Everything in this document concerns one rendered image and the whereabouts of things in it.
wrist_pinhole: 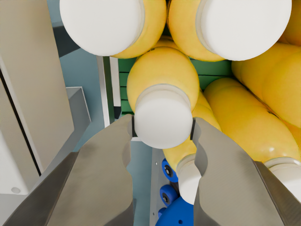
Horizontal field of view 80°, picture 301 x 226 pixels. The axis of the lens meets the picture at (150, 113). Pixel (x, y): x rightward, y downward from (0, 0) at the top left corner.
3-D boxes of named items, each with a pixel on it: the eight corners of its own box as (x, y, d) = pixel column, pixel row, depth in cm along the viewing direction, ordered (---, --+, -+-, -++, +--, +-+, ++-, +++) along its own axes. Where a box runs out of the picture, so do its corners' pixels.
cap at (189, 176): (218, 155, 15) (225, 172, 13) (226, 186, 16) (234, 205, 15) (172, 166, 15) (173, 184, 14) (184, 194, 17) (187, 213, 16)
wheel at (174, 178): (174, 189, 31) (183, 184, 32) (177, 171, 29) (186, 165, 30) (158, 172, 34) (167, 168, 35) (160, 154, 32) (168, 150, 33)
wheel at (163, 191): (175, 211, 33) (183, 206, 34) (165, 187, 34) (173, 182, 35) (164, 210, 37) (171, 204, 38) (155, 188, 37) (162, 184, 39)
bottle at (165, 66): (191, 67, 30) (226, 136, 13) (152, 85, 31) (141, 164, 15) (174, 24, 27) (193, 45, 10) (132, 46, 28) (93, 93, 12)
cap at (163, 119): (198, 126, 13) (203, 141, 12) (150, 143, 14) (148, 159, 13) (178, 80, 12) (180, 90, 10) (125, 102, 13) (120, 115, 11)
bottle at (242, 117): (225, 118, 34) (283, 216, 18) (192, 102, 33) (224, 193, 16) (251, 87, 31) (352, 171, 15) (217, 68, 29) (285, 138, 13)
